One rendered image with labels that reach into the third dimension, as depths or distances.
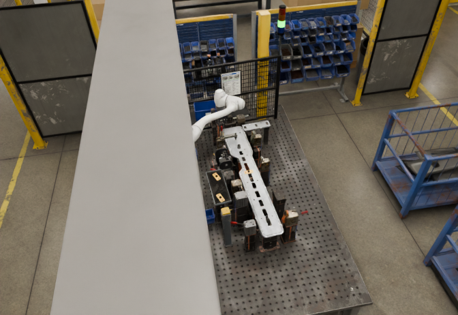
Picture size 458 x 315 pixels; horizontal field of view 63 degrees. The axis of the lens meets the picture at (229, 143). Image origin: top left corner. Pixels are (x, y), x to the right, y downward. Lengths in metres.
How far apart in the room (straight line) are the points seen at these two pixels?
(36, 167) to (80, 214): 5.35
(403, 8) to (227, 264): 3.95
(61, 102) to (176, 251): 5.16
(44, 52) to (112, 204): 4.76
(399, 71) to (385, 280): 3.21
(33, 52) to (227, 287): 3.48
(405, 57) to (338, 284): 3.78
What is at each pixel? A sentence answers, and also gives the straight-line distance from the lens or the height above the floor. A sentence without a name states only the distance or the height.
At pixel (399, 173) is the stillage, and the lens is 4.99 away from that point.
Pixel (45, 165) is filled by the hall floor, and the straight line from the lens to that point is 5.63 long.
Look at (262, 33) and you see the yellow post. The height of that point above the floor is 1.82.
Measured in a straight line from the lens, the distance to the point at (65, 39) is 4.90.
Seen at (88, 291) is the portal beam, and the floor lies 3.33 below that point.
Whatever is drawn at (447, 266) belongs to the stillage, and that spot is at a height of 0.17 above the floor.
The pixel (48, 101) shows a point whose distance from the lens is 5.44.
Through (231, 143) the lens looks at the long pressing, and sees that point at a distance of 3.78.
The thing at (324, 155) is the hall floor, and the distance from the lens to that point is 5.19.
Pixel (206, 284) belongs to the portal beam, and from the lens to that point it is 0.27.
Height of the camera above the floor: 3.57
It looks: 43 degrees down
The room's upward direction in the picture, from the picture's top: 3 degrees counter-clockwise
